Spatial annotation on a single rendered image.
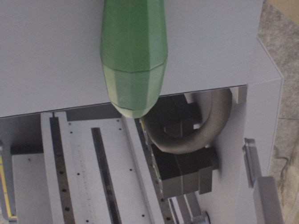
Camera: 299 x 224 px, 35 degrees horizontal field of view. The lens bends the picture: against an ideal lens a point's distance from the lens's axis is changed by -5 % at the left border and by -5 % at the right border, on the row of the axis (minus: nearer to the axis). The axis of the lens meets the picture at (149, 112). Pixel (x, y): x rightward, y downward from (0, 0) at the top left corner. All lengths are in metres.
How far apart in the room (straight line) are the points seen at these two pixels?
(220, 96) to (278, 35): 1.72
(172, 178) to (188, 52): 0.22
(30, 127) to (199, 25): 1.38
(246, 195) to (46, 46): 0.18
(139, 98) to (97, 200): 1.18
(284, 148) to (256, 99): 2.35
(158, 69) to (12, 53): 0.06
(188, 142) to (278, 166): 2.33
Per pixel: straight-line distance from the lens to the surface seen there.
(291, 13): 1.78
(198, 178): 0.44
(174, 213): 0.58
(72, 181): 1.35
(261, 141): 0.28
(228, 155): 0.40
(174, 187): 0.44
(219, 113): 0.32
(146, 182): 1.37
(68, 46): 0.20
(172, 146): 0.41
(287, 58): 2.13
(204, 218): 0.57
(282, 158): 2.67
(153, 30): 0.18
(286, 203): 2.84
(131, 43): 0.18
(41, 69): 0.21
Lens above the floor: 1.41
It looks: 43 degrees down
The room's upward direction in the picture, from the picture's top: 162 degrees clockwise
